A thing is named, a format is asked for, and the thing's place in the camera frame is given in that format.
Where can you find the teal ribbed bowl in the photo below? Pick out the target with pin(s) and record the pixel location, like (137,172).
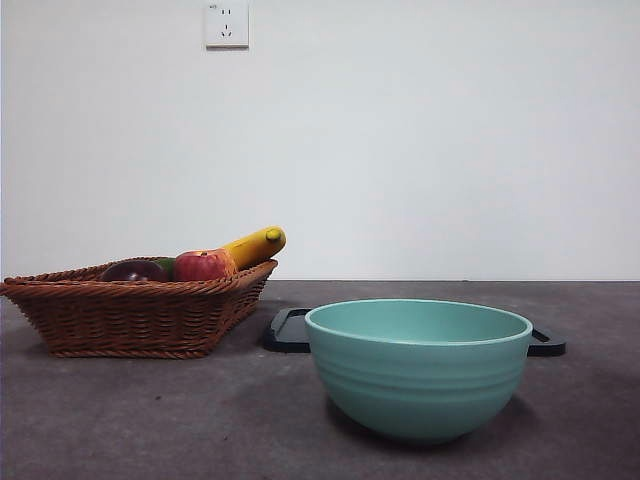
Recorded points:
(417,385)

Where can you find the dark purple plum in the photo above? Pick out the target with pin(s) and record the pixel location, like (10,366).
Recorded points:
(132,272)

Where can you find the yellow banana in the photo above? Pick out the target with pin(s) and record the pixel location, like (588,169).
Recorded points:
(250,247)

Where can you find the dark rectangular tray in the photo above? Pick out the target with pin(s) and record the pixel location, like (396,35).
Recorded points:
(285,335)

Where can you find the red apple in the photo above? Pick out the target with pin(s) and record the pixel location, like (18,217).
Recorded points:
(200,267)

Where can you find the green fruit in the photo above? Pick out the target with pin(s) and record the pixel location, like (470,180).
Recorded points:
(167,267)

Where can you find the brown wicker basket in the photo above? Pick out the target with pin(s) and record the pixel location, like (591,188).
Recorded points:
(125,320)

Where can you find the white wall socket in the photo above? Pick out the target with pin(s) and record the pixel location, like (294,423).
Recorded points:
(226,25)

